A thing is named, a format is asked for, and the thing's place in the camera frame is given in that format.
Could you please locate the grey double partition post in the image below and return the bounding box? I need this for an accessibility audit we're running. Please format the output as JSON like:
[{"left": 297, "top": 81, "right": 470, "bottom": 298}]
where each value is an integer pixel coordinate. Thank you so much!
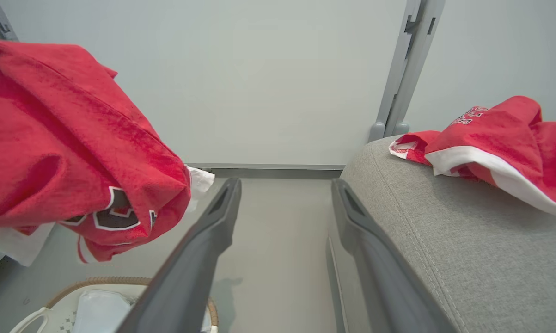
[{"left": 368, "top": 0, "right": 446, "bottom": 144}]

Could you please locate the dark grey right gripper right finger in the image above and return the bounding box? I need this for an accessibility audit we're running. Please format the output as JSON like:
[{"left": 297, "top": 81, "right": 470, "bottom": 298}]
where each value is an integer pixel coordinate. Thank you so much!
[{"left": 331, "top": 178, "right": 458, "bottom": 333}]

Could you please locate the white basket with wicker rim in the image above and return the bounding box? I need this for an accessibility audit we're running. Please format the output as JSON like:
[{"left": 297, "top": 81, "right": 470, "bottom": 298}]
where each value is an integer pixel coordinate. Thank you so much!
[{"left": 10, "top": 277, "right": 219, "bottom": 333}]

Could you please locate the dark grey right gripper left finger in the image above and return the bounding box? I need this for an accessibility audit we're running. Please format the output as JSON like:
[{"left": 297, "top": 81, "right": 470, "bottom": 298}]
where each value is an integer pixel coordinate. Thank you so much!
[{"left": 116, "top": 178, "right": 243, "bottom": 333}]

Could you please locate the grey fabric sofa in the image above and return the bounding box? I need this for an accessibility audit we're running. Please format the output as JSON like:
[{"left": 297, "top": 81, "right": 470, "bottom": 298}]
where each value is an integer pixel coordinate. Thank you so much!
[{"left": 326, "top": 134, "right": 556, "bottom": 333}]

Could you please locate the white cloth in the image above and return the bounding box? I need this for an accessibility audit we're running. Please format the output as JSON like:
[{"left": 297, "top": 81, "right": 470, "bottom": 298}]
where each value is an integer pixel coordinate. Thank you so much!
[{"left": 72, "top": 289, "right": 136, "bottom": 333}]

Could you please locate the red garment with black number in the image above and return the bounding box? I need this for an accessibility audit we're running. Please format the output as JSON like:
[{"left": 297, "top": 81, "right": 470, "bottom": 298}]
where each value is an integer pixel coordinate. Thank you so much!
[{"left": 0, "top": 38, "right": 215, "bottom": 266}]

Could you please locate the grey partition bottom rail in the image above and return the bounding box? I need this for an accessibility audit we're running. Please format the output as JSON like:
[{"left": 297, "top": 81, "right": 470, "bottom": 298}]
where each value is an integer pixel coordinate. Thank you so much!
[{"left": 187, "top": 163, "right": 346, "bottom": 180}]

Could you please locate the white partition panel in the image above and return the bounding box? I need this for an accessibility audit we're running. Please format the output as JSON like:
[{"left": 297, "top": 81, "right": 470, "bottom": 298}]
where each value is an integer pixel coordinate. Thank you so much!
[{"left": 0, "top": 0, "right": 408, "bottom": 166}]

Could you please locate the red Bulls lettered garment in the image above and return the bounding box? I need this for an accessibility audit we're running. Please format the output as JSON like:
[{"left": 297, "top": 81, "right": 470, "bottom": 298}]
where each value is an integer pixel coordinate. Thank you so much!
[{"left": 389, "top": 96, "right": 556, "bottom": 217}]

